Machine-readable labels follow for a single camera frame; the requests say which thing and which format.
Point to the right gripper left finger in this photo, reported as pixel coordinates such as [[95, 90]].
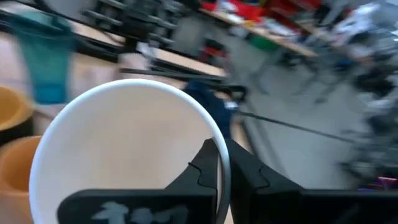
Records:
[[174, 205]]

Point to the navy blue cloth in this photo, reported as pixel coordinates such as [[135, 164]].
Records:
[[214, 105]]

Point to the white mug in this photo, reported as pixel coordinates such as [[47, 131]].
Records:
[[124, 133]]

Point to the small orange cup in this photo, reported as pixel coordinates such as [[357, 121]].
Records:
[[15, 168]]

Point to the black mug orange inside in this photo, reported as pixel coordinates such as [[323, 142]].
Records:
[[11, 109]]

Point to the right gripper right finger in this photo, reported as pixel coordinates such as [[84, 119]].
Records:
[[280, 205]]

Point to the teal faceted tumbler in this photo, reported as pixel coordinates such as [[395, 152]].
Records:
[[45, 68]]

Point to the wooden workbench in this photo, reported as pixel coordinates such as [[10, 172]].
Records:
[[280, 40]]

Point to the red bins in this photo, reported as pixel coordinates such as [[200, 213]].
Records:
[[248, 9]]

